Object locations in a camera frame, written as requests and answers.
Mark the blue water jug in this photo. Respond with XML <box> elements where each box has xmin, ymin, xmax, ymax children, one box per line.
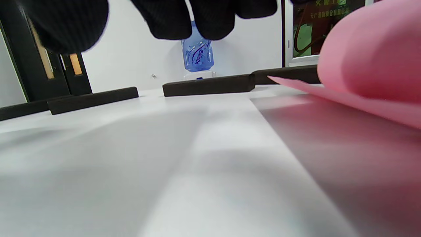
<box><xmin>181</xmin><ymin>20</ymin><xmax>215</xmax><ymax>73</ymax></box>

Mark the black door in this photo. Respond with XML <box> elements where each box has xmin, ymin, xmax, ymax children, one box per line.
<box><xmin>0</xmin><ymin>0</ymin><xmax>93</xmax><ymax>103</ymax></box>

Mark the pink paper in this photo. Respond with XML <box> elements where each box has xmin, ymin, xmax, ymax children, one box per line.
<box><xmin>267</xmin><ymin>0</ymin><xmax>421</xmax><ymax>129</ymax></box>

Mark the grey framed glass hose cabinet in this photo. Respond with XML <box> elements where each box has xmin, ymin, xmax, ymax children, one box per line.
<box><xmin>282</xmin><ymin>0</ymin><xmax>375</xmax><ymax>68</ymax></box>

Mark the dark wooden paperweight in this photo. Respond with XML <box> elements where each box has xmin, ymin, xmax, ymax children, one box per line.
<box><xmin>162</xmin><ymin>74</ymin><xmax>256</xmax><ymax>97</ymax></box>
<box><xmin>252</xmin><ymin>65</ymin><xmax>322</xmax><ymax>85</ymax></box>
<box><xmin>48</xmin><ymin>87</ymin><xmax>139</xmax><ymax>115</ymax></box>
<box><xmin>0</xmin><ymin>95</ymin><xmax>70</xmax><ymax>121</ymax></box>

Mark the person's right hand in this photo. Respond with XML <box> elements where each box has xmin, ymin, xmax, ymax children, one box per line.
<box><xmin>16</xmin><ymin>0</ymin><xmax>278</xmax><ymax>54</ymax></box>

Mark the white water dispenser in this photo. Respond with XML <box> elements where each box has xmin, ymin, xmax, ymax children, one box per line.
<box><xmin>184</xmin><ymin>71</ymin><xmax>216</xmax><ymax>81</ymax></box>

